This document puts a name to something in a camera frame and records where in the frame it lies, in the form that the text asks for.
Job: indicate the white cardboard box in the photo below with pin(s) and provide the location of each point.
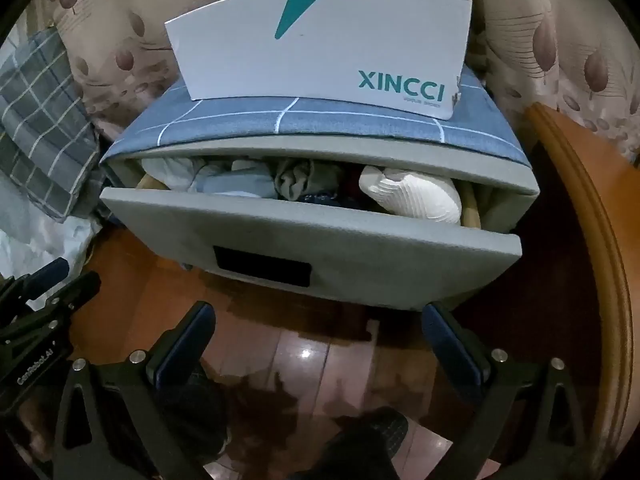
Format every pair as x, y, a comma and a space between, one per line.
320, 60

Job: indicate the light blue underwear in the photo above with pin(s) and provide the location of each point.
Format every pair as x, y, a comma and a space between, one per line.
235, 182

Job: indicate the leaf print curtain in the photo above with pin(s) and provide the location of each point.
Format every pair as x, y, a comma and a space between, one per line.
125, 35

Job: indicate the wooden drawer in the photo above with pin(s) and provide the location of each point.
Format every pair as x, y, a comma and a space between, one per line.
350, 260

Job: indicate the grey plaid blanket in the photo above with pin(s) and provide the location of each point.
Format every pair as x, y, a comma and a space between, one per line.
40, 125

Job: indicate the white crumpled cloth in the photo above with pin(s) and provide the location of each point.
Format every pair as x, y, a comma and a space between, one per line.
30, 245

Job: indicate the curved wooden bed frame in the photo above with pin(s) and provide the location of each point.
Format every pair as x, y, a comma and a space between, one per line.
590, 210

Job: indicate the red underwear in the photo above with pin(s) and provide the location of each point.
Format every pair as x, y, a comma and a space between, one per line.
354, 185

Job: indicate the white ribbed underwear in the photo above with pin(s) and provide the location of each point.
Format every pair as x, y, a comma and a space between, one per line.
420, 197

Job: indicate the beige underwear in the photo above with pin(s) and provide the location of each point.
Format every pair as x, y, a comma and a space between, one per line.
295, 177

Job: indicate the blue checked cloth cover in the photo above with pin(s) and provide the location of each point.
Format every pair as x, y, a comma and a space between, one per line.
350, 120

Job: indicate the dark blue patterned underwear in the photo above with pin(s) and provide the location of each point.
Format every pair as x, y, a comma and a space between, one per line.
322, 196

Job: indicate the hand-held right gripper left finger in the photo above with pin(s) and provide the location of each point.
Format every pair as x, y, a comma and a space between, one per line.
197, 332

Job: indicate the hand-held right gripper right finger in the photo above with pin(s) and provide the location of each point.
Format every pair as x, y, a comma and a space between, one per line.
442, 332

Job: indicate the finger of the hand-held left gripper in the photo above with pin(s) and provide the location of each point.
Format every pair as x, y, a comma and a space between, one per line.
80, 290
50, 269

